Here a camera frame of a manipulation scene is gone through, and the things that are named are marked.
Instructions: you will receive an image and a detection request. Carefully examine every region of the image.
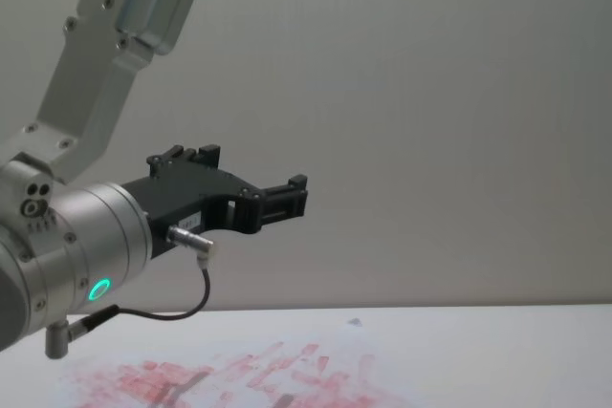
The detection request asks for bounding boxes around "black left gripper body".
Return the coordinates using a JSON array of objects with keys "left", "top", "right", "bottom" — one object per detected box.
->
[{"left": 121, "top": 167, "right": 263, "bottom": 262}]

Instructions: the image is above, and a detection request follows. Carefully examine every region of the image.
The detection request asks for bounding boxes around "thin dark cable silver plug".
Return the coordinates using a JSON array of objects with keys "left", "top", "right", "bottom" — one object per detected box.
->
[{"left": 44, "top": 224, "right": 220, "bottom": 360}]

